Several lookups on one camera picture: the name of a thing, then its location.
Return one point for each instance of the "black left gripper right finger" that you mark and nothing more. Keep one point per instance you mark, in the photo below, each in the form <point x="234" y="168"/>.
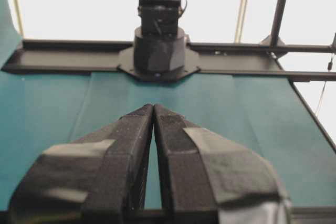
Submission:
<point x="207" y="178"/>

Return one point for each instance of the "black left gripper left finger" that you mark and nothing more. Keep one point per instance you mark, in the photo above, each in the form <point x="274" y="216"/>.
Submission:
<point x="94" y="179"/>

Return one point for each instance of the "teal table mat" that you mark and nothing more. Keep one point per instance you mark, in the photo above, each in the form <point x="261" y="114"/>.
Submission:
<point x="264" y="114"/>

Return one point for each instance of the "black metal frame rail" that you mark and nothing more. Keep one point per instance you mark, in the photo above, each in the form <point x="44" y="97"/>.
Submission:
<point x="166" y="61"/>

